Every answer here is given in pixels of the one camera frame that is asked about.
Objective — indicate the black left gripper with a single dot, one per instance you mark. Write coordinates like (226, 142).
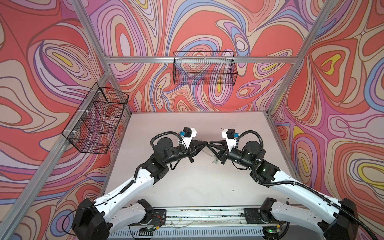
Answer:
(188, 151)

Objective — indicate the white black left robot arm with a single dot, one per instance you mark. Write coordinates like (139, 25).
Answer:
(96, 220)

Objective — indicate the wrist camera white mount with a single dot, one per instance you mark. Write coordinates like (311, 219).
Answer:
(231, 138)
(187, 135)

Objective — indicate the black wire basket wall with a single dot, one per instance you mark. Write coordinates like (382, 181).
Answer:
(204, 68)
(92, 128)

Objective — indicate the black wire basket left wall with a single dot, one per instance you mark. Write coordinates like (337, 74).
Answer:
(92, 128)

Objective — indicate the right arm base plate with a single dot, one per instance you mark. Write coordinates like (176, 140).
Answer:
(257, 216)

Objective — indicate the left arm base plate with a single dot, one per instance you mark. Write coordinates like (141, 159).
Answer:
(156, 218)

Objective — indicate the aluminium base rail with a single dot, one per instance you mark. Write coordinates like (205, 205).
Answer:
(216, 223)

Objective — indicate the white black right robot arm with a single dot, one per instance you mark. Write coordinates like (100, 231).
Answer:
(328, 216)

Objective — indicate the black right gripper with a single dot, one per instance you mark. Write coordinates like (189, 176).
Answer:
(223, 153)

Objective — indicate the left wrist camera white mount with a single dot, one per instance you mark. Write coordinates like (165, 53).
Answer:
(187, 135)

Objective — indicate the black wire basket back wall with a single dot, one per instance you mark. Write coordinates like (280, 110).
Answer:
(204, 68)

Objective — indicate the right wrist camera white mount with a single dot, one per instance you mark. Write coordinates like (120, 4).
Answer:
(231, 138)

